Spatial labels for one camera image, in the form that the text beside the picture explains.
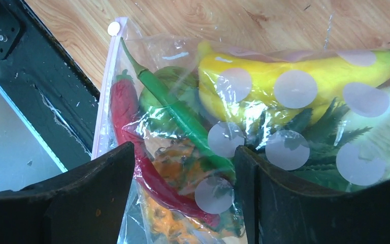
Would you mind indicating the orange toy pineapple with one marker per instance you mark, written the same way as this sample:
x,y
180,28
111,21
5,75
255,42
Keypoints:
x,y
183,167

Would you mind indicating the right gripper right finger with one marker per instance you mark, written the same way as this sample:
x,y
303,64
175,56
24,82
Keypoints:
x,y
279,207

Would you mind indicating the red chili pepper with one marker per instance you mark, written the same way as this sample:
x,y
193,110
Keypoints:
x,y
124,108

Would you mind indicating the green chili pepper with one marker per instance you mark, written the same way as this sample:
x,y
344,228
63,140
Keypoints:
x,y
180,113

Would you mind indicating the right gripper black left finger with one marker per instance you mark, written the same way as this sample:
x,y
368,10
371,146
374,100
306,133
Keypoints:
x,y
83,205

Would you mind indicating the clear zip top bag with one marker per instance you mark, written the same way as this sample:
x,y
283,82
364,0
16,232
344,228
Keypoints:
x,y
237,146

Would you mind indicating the yellow banana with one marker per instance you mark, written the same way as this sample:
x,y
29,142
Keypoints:
x,y
237,86

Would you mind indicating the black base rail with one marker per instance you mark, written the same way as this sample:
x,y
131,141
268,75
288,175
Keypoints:
x,y
46,85

